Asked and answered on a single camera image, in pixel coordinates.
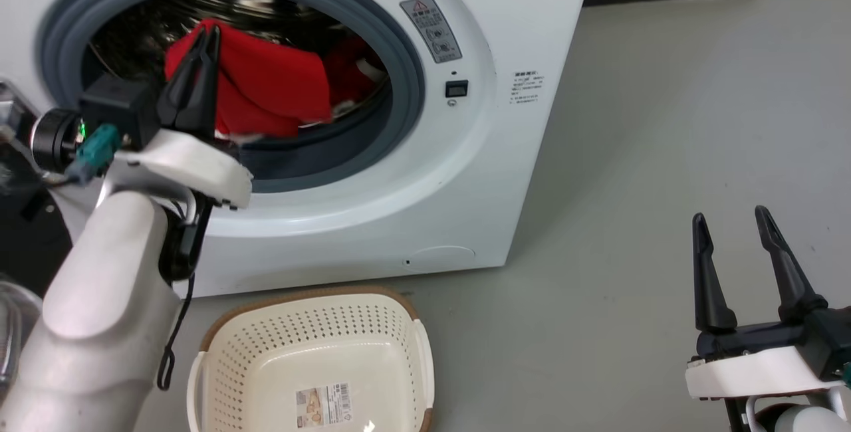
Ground white front-load washing machine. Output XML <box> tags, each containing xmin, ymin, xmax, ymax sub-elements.
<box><xmin>0</xmin><ymin>0</ymin><xmax>594</xmax><ymax>300</ymax></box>

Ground black cylinder with teal plug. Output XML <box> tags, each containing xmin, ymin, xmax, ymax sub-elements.
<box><xmin>29</xmin><ymin>108</ymin><xmax>122</xmax><ymax>185</ymax></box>

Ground red and white garment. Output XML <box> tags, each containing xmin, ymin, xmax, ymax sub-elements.
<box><xmin>322</xmin><ymin>36</ymin><xmax>390</xmax><ymax>112</ymax></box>

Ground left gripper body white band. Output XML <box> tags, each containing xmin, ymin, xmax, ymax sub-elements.
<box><xmin>106</xmin><ymin>129</ymin><xmax>254</xmax><ymax>211</ymax></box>

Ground grey rubber door gasket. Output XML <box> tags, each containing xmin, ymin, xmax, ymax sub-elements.
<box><xmin>37</xmin><ymin>0</ymin><xmax>426</xmax><ymax>194</ymax></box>

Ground grey warning sticker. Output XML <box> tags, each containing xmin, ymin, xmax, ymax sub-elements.
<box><xmin>400</xmin><ymin>0</ymin><xmax>463</xmax><ymax>64</ymax></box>

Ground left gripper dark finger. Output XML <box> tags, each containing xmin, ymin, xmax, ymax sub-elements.
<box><xmin>201</xmin><ymin>25</ymin><xmax>221</xmax><ymax>140</ymax></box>
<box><xmin>157</xmin><ymin>24</ymin><xmax>208</xmax><ymax>135</ymax></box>

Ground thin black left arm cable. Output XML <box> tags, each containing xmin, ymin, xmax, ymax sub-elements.
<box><xmin>156</xmin><ymin>198</ymin><xmax>215</xmax><ymax>392</ymax></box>

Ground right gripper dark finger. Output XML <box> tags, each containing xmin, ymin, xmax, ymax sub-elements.
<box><xmin>754</xmin><ymin>205</ymin><xmax>830</xmax><ymax>324</ymax></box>
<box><xmin>691</xmin><ymin>212</ymin><xmax>739</xmax><ymax>334</ymax></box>

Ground cream perforated laundry basket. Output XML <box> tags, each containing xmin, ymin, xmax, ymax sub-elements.
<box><xmin>187</xmin><ymin>286</ymin><xmax>436</xmax><ymax>432</ymax></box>

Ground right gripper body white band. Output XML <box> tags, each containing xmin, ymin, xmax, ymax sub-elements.
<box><xmin>684</xmin><ymin>321</ymin><xmax>848</xmax><ymax>401</ymax></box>

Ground basket product label sticker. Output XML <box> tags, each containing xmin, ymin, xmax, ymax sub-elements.
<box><xmin>295</xmin><ymin>382</ymin><xmax>352</xmax><ymax>428</ymax></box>

